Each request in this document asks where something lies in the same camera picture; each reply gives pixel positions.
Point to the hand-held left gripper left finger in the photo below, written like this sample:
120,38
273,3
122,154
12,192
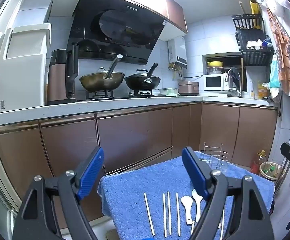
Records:
90,173

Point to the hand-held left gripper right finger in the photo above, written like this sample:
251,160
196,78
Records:
195,173

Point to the white spoon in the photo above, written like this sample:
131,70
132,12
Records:
197,201
186,203

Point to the round trash bin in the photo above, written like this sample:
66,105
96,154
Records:
270,171

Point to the large cooking oil bottle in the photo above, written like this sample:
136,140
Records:
261,158

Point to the blue towel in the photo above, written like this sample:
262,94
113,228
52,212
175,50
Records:
140,180

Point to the grey plastic bag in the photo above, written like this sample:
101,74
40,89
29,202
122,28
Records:
275,95

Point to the brown base cabinets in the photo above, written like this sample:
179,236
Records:
135,130

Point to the yellow oil bottle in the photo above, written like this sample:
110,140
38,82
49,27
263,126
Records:
261,91

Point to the white soap bottle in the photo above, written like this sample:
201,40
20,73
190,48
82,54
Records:
252,92

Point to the light blue bag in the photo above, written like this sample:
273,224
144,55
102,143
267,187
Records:
275,75

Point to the gas stove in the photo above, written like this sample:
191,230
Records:
120,95

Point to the brown rice cooker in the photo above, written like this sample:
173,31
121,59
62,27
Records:
188,88

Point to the steel bowl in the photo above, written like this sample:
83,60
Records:
168,91

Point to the floral apron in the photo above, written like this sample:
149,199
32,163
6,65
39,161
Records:
286,55

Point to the brass wok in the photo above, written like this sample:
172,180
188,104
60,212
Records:
97,81

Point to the white microwave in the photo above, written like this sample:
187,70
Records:
215,82

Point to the black dish rack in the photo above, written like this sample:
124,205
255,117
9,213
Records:
255,57

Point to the steel faucet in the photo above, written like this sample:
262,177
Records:
231,76

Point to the brown electric kettle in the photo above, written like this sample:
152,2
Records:
57,80

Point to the black wok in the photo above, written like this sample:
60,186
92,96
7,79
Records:
140,82

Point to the glass bowl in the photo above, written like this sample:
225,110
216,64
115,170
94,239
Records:
215,70

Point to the white rag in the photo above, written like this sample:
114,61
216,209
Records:
255,43

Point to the yellow pot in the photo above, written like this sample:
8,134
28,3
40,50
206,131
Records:
215,63

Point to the white plastic appliance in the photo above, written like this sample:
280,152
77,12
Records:
22,75

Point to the white water heater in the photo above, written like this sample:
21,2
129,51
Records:
178,52

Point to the black range hood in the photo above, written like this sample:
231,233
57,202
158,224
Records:
125,30

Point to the black wall shelf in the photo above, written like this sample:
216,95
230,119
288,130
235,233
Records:
246,20

